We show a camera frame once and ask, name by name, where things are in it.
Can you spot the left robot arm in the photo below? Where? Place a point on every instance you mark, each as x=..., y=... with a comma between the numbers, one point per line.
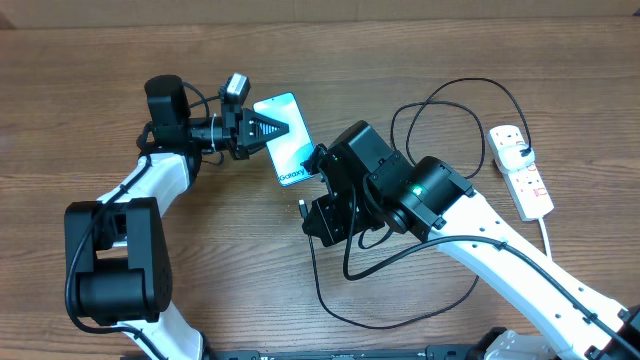
x=118, y=271

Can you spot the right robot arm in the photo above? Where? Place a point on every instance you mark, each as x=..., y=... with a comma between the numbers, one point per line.
x=371, y=185

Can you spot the blue Samsung Galaxy smartphone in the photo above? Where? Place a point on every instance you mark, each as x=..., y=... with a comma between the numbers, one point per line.
x=288, y=151

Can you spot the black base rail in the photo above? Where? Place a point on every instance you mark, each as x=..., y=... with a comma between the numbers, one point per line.
x=350, y=354

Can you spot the white charger plug adapter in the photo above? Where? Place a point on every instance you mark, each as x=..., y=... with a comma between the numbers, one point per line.
x=515, y=158

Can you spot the white power strip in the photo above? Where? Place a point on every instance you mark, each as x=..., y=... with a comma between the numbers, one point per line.
x=526, y=186

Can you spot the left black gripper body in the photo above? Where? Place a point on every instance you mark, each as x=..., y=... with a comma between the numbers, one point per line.
x=230, y=124

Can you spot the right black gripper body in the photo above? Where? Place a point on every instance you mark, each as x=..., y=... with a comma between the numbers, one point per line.
x=333, y=213

